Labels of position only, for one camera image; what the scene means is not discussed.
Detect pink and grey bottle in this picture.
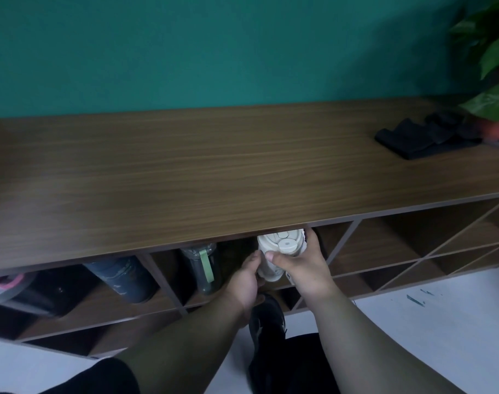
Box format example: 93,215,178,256
0,272,27,307

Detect person's right hand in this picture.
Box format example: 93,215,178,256
265,228,337,302

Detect person's left hand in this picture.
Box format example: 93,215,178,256
222,250,262,325

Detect dark blue patterned bottle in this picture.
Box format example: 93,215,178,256
83,256,160,304

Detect person's left forearm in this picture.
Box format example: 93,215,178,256
113,289,259,394

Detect person's right forearm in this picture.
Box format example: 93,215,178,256
297,288,468,394

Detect black bag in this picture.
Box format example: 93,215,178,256
3,266,99,320

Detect brown wooden shelf cabinet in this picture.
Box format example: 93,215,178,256
0,94,499,360

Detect green leafy plant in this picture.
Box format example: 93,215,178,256
450,0,499,121

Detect white drinking bottle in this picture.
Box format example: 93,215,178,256
256,228,308,283

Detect black folded cloth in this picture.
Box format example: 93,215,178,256
375,111,484,161

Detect black shoe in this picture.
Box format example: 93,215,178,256
248,294,288,367

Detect dark bottle with green strap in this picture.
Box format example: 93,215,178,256
179,242,223,296

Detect black trousers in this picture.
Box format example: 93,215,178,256
248,333,341,394

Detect black shirt sleeve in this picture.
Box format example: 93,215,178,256
39,357,142,394

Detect red plant pot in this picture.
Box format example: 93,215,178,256
479,118,499,149

